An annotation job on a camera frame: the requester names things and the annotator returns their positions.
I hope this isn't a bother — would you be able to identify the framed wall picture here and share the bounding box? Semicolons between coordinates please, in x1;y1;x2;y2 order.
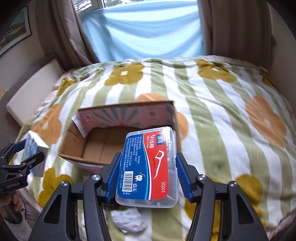
1;6;32;56

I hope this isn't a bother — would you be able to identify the white blue carton box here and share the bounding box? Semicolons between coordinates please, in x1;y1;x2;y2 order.
24;131;49;177

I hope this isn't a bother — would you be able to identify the white cushioned headboard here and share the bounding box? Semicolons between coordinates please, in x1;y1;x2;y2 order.
6;58;63;126

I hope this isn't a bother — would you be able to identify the brown curtain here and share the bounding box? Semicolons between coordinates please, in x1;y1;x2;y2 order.
198;1;273;69
35;1;99;71

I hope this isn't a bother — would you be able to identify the light blue window cloth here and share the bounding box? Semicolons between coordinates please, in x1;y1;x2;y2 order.
80;1;204;62

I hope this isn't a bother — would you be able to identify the white patterned sock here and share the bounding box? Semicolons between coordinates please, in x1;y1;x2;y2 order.
110;207;147;233

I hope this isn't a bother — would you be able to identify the person's left hand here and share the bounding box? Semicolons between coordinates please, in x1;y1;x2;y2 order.
0;191;22;212

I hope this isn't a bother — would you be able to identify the left brown curtain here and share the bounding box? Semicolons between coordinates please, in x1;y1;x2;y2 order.
35;1;99;71

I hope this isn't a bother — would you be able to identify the dental floss pick box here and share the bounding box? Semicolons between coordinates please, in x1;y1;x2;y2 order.
115;126;179;208

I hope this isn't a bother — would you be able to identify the floral striped blanket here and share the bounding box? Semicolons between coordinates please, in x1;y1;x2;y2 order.
18;56;295;238

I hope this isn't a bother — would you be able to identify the pink teal cardboard box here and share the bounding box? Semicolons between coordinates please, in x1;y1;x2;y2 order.
58;100;177;174

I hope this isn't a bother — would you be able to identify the right brown curtain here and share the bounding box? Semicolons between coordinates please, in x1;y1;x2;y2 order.
198;1;273;69

